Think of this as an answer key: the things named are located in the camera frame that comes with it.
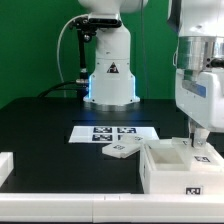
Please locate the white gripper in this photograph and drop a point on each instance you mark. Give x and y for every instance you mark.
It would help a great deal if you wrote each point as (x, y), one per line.
(202, 99)

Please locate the white cabinet door panel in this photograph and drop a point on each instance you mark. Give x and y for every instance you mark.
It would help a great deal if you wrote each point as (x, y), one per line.
(202, 159)

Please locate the black camera on stand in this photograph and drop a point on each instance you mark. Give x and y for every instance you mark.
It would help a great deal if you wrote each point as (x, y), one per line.
(87, 26)

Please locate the white door panel with knob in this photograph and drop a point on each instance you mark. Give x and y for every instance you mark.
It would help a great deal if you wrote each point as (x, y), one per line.
(127, 145)

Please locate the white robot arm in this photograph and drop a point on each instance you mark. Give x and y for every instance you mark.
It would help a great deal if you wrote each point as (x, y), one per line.
(198, 59)

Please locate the white marker sheet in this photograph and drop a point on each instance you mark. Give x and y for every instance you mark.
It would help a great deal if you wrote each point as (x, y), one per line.
(108, 134)

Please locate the white front fence rail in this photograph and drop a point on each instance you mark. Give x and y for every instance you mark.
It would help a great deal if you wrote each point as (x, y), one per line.
(99, 208)

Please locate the white cabinet body box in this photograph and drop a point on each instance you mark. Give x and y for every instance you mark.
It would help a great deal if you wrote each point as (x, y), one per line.
(162, 171)

